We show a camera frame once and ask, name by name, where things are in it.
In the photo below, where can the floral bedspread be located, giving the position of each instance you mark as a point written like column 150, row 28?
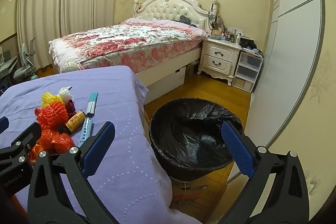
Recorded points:
column 118, row 40

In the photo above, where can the white upholstered bed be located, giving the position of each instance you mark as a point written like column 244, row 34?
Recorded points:
column 168, row 7

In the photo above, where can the purple tablecloth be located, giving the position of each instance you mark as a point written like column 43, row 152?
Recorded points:
column 118, row 108

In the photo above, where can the white plastic wrapper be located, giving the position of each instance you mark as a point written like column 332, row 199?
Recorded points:
column 65, row 94

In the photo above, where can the yellow foam fruit net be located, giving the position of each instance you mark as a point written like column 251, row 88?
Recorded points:
column 50, row 99

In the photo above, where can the dark garment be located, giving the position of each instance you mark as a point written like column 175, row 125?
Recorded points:
column 183, row 19

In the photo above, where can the printed cardboard box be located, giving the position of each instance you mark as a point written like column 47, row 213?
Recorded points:
column 187, row 186

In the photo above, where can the grey green chair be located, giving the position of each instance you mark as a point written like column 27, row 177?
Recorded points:
column 23, row 71

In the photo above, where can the orange foam fruit net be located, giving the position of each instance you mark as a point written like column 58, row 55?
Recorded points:
column 52, row 115

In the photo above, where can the dark red ribbon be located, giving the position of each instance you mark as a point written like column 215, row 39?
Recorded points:
column 70, row 106

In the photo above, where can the dark clothes pile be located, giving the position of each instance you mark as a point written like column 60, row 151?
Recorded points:
column 248, row 44

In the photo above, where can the beige pleated curtain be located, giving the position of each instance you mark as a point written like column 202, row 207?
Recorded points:
column 78, row 3

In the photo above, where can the white sliding wardrobe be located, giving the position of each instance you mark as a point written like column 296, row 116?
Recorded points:
column 288, row 43

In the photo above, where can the pale printed tube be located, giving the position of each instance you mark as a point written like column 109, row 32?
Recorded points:
column 85, row 132

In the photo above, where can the clear plastic drawer unit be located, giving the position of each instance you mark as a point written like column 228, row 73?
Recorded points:
column 246, row 71

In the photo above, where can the white storage box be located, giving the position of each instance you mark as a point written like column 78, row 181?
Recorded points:
column 168, row 79

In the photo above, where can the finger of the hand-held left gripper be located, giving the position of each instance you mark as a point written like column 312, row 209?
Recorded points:
column 27, row 134
column 3, row 124

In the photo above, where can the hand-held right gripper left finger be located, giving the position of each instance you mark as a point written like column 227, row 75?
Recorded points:
column 95, row 145

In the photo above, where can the orange plastic bag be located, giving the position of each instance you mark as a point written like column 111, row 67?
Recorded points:
column 56, row 140

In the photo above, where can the cluster of small bottles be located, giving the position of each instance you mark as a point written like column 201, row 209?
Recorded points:
column 225, row 35

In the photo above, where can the bin with black liner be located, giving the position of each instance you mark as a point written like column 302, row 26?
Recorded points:
column 189, row 134

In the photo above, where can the white nightstand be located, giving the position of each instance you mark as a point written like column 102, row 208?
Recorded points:
column 218, row 56

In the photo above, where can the grey desk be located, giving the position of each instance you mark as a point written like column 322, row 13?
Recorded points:
column 6, row 65

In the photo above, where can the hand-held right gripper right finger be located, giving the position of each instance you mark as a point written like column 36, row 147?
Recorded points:
column 237, row 148

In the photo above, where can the white hanging device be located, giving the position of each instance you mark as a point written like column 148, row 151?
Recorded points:
column 214, row 10

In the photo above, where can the white wall sockets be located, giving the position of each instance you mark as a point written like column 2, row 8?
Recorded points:
column 235, row 29

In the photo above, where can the small labelled can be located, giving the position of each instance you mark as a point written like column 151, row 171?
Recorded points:
column 74, row 121

